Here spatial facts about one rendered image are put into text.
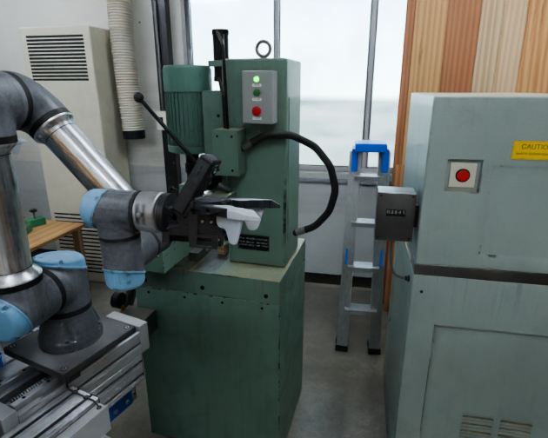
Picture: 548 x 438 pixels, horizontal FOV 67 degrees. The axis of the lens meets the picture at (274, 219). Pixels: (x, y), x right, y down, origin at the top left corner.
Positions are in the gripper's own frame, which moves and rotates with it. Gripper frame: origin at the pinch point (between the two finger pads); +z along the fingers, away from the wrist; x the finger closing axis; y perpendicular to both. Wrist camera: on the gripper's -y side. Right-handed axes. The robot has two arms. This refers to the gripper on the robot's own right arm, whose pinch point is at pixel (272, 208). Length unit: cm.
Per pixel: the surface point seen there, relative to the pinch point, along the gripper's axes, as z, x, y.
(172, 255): -48, -59, 28
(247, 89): -23, -61, -27
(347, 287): 10, -154, 66
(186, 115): -48, -73, -20
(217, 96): -37, -72, -26
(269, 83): -15, -60, -29
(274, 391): -13, -70, 80
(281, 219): -13, -73, 15
